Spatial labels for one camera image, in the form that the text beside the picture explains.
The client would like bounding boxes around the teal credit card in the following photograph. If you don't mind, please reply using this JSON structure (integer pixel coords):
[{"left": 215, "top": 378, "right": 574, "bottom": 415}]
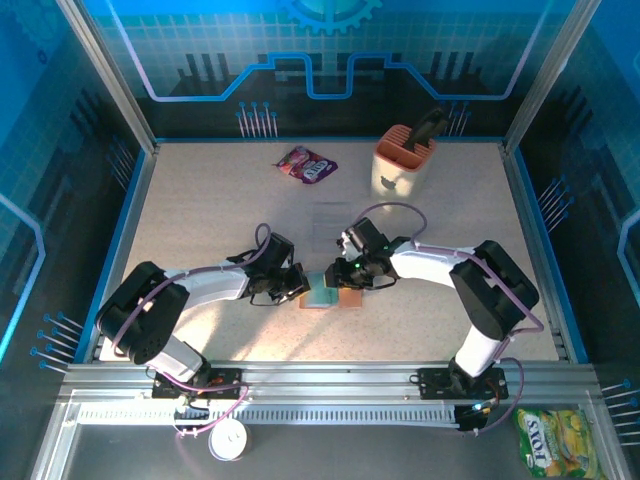
[{"left": 305, "top": 272, "right": 340, "bottom": 307}]

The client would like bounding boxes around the tan leather card holder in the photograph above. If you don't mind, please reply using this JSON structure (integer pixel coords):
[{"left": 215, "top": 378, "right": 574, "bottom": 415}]
[{"left": 298, "top": 287, "right": 364, "bottom": 311}]

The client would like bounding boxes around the cream knife block orange top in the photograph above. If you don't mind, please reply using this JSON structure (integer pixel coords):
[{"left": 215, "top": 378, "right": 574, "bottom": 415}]
[{"left": 368, "top": 123, "right": 439, "bottom": 217}]

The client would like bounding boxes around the purple candy bag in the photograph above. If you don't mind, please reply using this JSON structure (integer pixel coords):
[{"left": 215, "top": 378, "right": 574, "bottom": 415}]
[{"left": 272, "top": 144, "right": 340, "bottom": 186}]

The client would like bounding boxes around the white round cap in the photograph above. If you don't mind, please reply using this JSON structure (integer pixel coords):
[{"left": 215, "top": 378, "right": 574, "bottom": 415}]
[{"left": 207, "top": 418, "right": 250, "bottom": 462}]

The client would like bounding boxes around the black control box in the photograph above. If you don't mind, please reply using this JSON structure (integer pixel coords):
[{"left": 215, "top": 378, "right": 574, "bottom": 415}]
[{"left": 455, "top": 403, "right": 495, "bottom": 434}]

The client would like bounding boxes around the green yellow candy bag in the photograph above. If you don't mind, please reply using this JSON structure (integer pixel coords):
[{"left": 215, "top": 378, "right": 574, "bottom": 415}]
[{"left": 514, "top": 407, "right": 604, "bottom": 480}]

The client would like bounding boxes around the aluminium front rail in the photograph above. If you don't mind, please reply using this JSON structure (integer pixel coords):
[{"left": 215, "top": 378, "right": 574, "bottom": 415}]
[{"left": 58, "top": 360, "right": 601, "bottom": 404}]

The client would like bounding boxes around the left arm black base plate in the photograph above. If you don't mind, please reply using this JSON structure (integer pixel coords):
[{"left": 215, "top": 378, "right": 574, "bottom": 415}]
[{"left": 151, "top": 366, "right": 245, "bottom": 401}]

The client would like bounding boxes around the white slotted cable duct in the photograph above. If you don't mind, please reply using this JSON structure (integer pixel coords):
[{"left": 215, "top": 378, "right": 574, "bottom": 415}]
[{"left": 74, "top": 402, "right": 461, "bottom": 427}]

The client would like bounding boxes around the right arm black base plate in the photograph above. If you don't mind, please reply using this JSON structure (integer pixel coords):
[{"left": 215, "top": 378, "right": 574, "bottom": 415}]
[{"left": 416, "top": 366, "right": 510, "bottom": 401}]

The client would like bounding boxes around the aluminium side rail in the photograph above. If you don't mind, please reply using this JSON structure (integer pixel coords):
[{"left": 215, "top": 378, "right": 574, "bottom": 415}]
[
  {"left": 84, "top": 142, "right": 161, "bottom": 364},
  {"left": 499, "top": 141, "right": 576, "bottom": 364}
]

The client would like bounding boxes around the black knife handle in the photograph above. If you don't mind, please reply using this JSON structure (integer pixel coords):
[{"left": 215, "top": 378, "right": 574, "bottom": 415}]
[{"left": 403, "top": 107, "right": 448, "bottom": 151}]

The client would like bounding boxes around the aluminium frame post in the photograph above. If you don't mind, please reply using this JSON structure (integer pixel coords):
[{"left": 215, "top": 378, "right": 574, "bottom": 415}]
[
  {"left": 55, "top": 0, "right": 160, "bottom": 155},
  {"left": 502, "top": 0, "right": 605, "bottom": 155}
]

